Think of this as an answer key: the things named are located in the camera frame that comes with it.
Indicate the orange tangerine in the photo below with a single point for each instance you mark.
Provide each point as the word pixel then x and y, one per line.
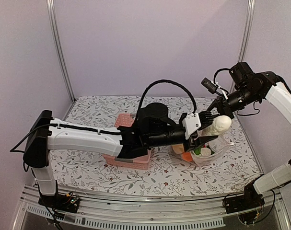
pixel 187 156

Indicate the yellow peach fruit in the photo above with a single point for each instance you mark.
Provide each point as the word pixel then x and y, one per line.
pixel 178 148

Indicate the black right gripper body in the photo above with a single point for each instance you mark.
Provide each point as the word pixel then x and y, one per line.
pixel 229 109

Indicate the pink plastic basket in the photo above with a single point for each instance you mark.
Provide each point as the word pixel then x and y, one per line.
pixel 141 163

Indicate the clear zip top bag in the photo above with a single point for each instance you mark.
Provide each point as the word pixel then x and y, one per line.
pixel 218 147

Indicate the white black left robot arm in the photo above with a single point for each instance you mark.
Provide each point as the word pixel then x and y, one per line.
pixel 152 127

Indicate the floral patterned table mat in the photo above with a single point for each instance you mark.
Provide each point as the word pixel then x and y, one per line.
pixel 167 175

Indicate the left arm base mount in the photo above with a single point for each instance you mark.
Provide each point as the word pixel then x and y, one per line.
pixel 68 203

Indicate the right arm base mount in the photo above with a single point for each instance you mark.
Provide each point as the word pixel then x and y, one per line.
pixel 248 200

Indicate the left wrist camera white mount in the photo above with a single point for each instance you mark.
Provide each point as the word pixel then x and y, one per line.
pixel 194 121

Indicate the white eggplant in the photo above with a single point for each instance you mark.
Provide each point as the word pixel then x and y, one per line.
pixel 205 152

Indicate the right aluminium frame post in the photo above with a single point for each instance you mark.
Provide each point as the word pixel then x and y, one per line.
pixel 248 21

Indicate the green leafy vegetable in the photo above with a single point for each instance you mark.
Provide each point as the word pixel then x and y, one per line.
pixel 197 151

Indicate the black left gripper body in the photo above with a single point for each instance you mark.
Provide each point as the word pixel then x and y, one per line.
pixel 192 144

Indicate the left aluminium frame post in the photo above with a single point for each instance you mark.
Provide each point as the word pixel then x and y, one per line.
pixel 55 32

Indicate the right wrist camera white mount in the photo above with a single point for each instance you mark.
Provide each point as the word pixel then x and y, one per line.
pixel 214 88

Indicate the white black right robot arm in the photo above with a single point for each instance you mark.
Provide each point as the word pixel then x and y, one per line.
pixel 253 88

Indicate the pale ridged gourd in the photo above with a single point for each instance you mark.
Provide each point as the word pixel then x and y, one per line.
pixel 220 125

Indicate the aluminium front rail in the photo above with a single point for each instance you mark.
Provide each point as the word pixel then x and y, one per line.
pixel 108 211

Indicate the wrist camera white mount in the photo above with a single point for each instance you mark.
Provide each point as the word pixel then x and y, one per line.
pixel 214 88
pixel 194 121

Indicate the aluminium frame post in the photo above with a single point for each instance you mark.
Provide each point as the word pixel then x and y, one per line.
pixel 55 32
pixel 248 21

